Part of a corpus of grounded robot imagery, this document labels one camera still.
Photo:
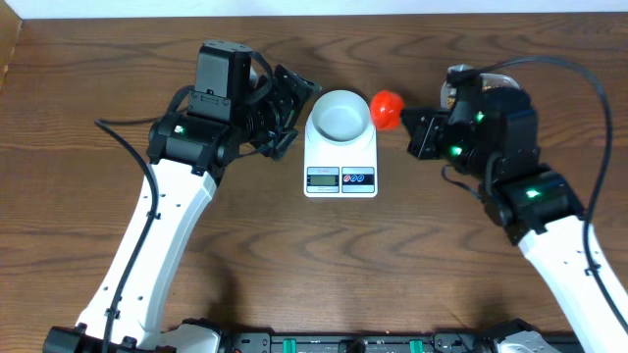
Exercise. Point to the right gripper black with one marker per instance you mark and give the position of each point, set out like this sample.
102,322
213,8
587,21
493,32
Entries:
421,145

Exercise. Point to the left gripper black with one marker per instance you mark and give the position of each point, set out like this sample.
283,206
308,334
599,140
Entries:
285,107

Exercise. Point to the orange measuring scoop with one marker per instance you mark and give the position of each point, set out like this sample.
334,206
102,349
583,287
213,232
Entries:
385,110

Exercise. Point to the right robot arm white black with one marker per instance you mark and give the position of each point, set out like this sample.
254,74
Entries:
492,135

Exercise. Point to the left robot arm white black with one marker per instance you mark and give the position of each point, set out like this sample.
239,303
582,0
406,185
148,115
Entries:
237,98

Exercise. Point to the grey white bowl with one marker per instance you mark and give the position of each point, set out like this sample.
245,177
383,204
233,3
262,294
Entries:
341,116

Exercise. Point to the white digital kitchen scale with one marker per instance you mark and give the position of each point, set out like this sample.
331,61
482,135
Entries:
340,170

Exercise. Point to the yellow soybeans in container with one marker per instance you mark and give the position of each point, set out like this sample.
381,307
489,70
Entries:
450,94

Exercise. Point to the clear plastic container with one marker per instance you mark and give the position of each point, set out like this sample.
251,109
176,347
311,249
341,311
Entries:
500,80

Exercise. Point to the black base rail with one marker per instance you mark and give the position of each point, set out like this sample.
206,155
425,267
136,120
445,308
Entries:
263,342

